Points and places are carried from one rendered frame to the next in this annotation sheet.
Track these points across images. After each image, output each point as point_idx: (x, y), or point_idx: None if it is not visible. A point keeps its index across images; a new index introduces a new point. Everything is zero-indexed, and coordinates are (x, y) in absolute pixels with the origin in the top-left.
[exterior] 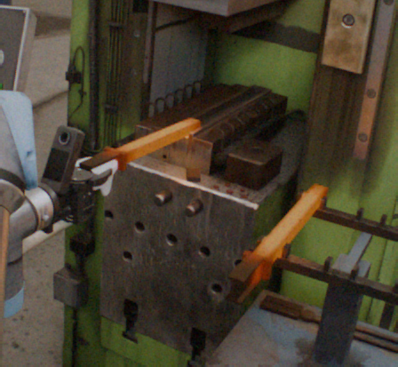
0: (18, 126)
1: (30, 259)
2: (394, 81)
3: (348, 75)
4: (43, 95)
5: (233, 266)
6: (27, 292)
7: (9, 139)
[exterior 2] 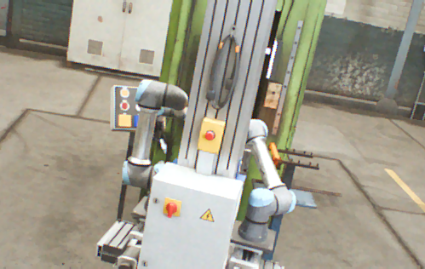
0: (265, 127)
1: (85, 201)
2: (285, 110)
3: (271, 109)
4: (7, 121)
5: (242, 171)
6: (97, 214)
7: (264, 129)
